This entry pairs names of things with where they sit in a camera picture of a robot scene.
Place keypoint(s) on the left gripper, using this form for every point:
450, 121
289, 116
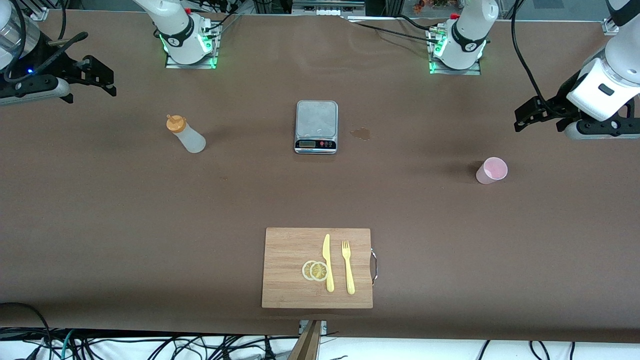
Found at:
561, 102

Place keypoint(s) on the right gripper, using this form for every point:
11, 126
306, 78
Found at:
56, 66

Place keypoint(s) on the pink plastic cup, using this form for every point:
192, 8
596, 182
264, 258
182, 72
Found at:
492, 170

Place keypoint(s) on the translucent sauce bottle orange cap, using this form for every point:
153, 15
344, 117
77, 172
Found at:
190, 140

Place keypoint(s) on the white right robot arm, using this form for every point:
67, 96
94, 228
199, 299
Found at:
185, 52

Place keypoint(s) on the silver digital kitchen scale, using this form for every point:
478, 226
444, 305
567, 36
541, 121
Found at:
316, 145

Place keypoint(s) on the white power strip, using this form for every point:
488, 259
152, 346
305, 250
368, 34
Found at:
328, 11

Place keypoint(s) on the yellow plastic fork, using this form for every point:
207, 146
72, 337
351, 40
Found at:
348, 272

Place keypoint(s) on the yellow plastic knife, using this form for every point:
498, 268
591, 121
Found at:
327, 260

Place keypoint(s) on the wooden cutting board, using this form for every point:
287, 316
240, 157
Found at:
285, 260

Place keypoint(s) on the lemon slice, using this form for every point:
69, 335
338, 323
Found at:
318, 271
305, 270

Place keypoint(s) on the aluminium frame corner bracket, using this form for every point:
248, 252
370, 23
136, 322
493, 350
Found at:
607, 27
39, 14

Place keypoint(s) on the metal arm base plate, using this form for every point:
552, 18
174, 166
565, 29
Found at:
190, 66
460, 72

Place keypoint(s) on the small metal bracket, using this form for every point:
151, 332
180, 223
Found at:
324, 327

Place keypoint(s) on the wooden post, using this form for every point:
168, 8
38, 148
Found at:
306, 347

